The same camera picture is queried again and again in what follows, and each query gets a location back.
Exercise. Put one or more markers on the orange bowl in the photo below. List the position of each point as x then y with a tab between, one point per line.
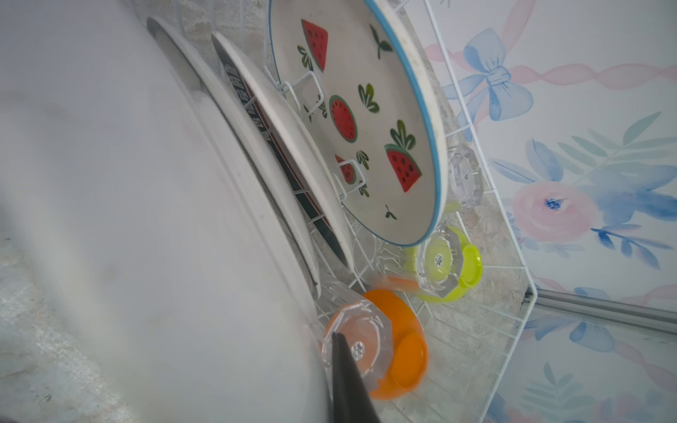
410	361

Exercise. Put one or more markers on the clear glass cup back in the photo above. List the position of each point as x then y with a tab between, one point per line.
465	187

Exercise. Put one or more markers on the right aluminium corner post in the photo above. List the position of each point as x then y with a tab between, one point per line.
605	310

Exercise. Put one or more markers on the clear glass cup front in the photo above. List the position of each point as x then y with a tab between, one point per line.
369	338

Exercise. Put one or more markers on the lime green bowl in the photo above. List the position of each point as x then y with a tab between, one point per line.
444	268

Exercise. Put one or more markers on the clear glass cup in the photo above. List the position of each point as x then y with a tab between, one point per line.
369	338
388	262
465	187

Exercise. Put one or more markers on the white wire dish rack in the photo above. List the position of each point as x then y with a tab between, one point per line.
472	339

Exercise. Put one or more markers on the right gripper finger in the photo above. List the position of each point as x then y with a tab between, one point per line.
351	402

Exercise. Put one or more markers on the green rimmed white plate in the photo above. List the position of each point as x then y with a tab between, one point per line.
141	211

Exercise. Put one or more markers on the clear glass cup middle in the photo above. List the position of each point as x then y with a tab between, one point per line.
388	262

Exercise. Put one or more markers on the red green rimmed plate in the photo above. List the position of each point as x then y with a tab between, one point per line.
297	145

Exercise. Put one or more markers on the watermelon pattern plate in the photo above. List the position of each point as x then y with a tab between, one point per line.
371	102

